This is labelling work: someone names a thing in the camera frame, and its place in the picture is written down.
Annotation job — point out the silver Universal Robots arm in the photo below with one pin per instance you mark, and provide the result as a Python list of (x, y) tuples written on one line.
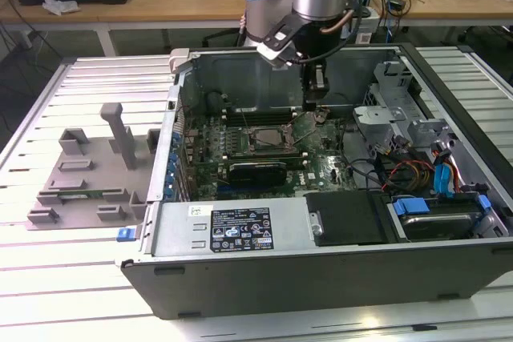
[(272, 5)]

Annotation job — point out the CPU socket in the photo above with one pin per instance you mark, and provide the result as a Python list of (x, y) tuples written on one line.
[(251, 139)]

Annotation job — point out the round coin cell battery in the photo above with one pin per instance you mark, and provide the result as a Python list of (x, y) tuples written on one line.
[(321, 116)]

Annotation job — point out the black RAM slot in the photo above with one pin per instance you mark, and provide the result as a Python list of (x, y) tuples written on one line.
[(264, 109), (264, 113), (264, 121), (264, 117)]

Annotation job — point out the grey metal drive cage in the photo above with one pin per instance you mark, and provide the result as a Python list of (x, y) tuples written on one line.
[(378, 115)]

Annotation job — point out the small black adapter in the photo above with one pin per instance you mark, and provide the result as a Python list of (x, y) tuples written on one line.
[(397, 3)]

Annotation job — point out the green motherboard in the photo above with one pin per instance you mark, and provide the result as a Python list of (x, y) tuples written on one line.
[(320, 150)]

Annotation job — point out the grey plastic case foot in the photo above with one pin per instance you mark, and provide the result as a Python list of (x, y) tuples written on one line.
[(176, 62)]

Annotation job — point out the black graphics card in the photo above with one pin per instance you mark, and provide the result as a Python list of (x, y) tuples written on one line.
[(256, 175)]

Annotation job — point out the hard disk in blue carrier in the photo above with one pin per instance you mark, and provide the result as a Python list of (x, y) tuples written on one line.
[(437, 224)]

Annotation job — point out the grey power supply unit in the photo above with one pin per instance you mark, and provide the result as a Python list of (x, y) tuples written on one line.
[(180, 234)]

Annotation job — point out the black open PC case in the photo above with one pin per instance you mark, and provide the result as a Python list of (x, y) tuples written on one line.
[(280, 286)]

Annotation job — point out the crumpled white paper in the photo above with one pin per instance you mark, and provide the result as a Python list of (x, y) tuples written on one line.
[(60, 5)]

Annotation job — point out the bare green RAM stick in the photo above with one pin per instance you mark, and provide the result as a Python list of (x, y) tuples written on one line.
[(94, 194)]

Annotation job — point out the blue plastic case latch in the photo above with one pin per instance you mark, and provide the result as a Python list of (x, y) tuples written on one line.
[(125, 234)]

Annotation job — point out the grey plastic parts rack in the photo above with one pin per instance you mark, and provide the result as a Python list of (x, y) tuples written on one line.
[(80, 214)]

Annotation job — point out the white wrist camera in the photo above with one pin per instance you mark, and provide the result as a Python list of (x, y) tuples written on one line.
[(276, 55)]

